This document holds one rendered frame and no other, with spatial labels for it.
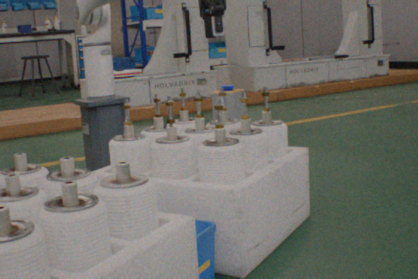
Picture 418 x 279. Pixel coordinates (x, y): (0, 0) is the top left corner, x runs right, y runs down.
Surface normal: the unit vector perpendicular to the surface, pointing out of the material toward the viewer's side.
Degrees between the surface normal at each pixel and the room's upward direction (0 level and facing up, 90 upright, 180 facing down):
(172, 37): 90
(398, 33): 90
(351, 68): 90
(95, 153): 90
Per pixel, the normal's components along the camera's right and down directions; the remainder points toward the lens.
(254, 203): 0.84, 0.02
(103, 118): 0.47, 0.10
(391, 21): -0.88, 0.13
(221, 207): -0.54, 0.16
